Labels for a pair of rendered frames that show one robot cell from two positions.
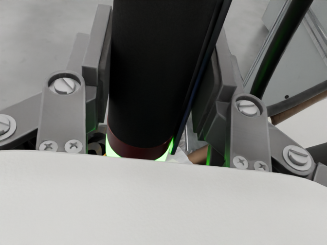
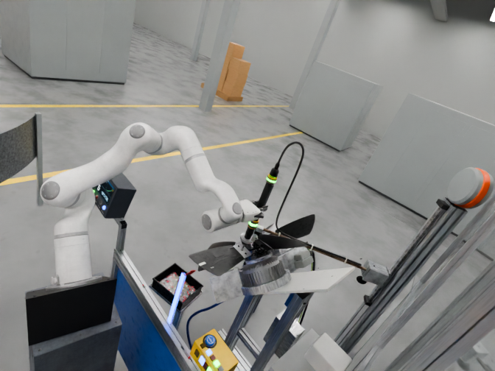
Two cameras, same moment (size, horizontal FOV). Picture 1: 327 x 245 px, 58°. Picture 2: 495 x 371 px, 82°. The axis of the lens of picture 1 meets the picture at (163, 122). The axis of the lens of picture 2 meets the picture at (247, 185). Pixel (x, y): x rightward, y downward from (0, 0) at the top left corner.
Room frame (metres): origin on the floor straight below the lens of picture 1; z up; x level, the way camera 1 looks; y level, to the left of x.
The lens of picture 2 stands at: (-0.74, -0.78, 2.13)
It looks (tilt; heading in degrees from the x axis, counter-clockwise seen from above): 27 degrees down; 48
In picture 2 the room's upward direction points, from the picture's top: 21 degrees clockwise
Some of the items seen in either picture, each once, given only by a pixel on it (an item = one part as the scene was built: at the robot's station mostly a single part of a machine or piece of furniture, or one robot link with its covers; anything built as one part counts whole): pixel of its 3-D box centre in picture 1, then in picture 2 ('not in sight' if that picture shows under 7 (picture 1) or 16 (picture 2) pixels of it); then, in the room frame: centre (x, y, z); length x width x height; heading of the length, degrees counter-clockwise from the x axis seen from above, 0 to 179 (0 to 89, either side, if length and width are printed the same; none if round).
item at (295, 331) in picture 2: not in sight; (283, 334); (0.38, -0.27, 0.73); 0.15 x 0.09 x 0.22; 102
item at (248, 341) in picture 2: not in sight; (250, 343); (0.27, -0.18, 0.56); 0.19 x 0.04 x 0.04; 102
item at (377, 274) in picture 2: not in sight; (376, 273); (0.55, -0.42, 1.35); 0.10 x 0.07 x 0.08; 137
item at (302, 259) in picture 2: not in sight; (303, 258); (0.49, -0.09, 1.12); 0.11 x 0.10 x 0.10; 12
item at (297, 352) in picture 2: not in sight; (310, 367); (0.32, -0.51, 0.84); 0.36 x 0.24 x 0.03; 12
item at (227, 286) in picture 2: not in sight; (227, 284); (0.05, -0.03, 0.98); 0.20 x 0.16 x 0.20; 102
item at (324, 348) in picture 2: not in sight; (328, 356); (0.40, -0.52, 0.91); 0.17 x 0.16 x 0.11; 102
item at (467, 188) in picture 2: not in sight; (469, 188); (0.62, -0.48, 1.88); 0.17 x 0.15 x 0.16; 12
